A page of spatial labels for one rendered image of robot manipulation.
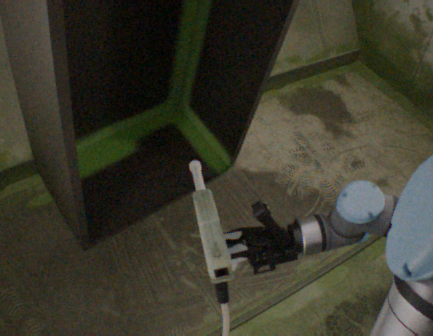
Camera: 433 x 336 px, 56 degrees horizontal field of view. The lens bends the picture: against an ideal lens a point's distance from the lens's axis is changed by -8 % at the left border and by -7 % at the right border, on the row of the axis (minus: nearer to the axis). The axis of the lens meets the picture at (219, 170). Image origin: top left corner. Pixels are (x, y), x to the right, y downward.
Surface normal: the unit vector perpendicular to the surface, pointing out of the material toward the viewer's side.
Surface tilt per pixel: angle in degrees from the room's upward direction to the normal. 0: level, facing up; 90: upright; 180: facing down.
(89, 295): 0
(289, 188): 0
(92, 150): 12
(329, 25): 57
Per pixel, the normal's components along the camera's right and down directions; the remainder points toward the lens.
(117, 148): 0.19, -0.54
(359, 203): -0.08, -0.48
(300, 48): 0.49, 0.18
